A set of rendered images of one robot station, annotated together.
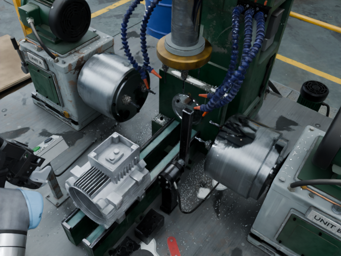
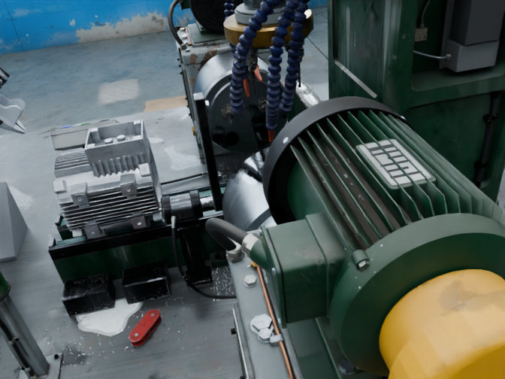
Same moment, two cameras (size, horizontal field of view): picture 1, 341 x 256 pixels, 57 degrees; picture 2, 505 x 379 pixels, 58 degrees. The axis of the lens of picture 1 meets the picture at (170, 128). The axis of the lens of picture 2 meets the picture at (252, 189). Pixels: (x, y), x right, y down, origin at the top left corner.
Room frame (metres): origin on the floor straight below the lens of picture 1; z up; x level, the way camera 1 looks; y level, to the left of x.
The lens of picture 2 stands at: (0.21, -0.70, 1.57)
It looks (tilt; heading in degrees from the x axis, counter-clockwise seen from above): 34 degrees down; 48
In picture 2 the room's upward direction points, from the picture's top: 7 degrees counter-clockwise
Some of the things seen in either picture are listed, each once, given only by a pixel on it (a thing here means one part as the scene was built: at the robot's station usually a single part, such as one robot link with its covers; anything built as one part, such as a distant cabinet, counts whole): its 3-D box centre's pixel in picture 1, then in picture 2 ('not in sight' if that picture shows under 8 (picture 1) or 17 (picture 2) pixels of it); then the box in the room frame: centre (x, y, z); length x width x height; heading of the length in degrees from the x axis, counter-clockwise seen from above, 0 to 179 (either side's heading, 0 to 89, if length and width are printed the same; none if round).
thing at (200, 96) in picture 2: (184, 139); (208, 156); (0.68, -0.05, 1.12); 0.04 x 0.03 x 0.26; 146
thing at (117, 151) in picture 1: (114, 158); (119, 147); (0.60, 0.17, 1.11); 0.12 x 0.11 x 0.07; 146
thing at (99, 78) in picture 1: (106, 82); (237, 94); (1.06, 0.28, 1.04); 0.37 x 0.25 x 0.25; 56
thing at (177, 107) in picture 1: (186, 109); not in sight; (0.94, -0.06, 1.02); 0.15 x 0.02 x 0.15; 56
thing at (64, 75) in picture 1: (70, 71); (227, 83); (1.20, 0.48, 0.99); 0.35 x 0.31 x 0.37; 56
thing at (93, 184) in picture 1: (109, 184); (112, 186); (0.57, 0.19, 1.01); 0.20 x 0.19 x 0.19; 146
